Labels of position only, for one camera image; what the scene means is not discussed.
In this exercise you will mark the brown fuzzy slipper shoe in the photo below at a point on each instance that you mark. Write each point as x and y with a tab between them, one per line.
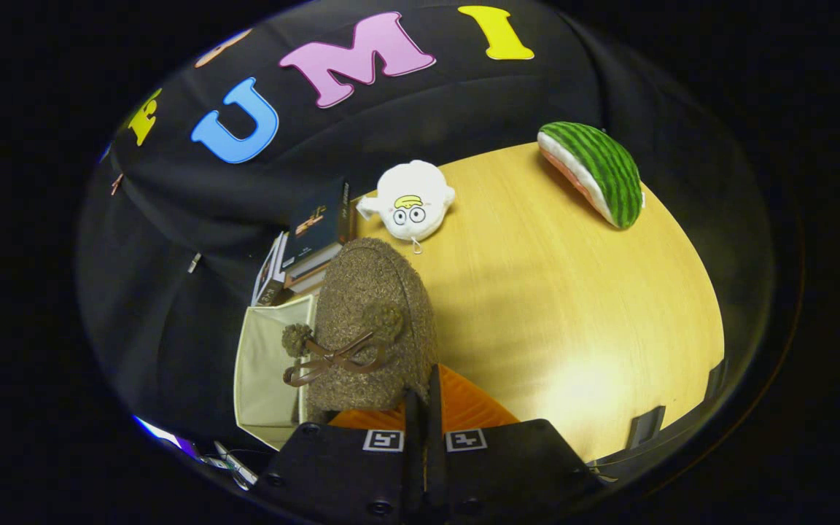
369	292

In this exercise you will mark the grey fabric storage box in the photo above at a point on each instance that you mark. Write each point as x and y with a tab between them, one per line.
263	364

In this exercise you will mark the white plush toy with face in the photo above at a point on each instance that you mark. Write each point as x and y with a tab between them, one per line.
413	186

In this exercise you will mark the silver backdrop clip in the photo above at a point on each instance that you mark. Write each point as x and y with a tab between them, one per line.
194	262

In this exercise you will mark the dark blue hardcover book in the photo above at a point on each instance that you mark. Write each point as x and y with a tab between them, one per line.
318	219

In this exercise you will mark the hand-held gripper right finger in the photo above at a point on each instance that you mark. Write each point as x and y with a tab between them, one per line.
434	415

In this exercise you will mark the brown cover book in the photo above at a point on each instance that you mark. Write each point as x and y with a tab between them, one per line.
307	284
310	266

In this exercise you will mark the watermelon slice plush toy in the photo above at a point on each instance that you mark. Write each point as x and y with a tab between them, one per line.
602	164

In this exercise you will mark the red backdrop clip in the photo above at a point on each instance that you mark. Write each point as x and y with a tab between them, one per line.
117	184

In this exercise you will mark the white book with dark photo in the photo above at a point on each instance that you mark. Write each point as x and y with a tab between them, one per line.
268	273

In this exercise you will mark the black table edge bracket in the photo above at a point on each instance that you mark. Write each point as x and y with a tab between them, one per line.
716	379
646	426

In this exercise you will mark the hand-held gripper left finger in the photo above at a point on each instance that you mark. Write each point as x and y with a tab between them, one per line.
413	415

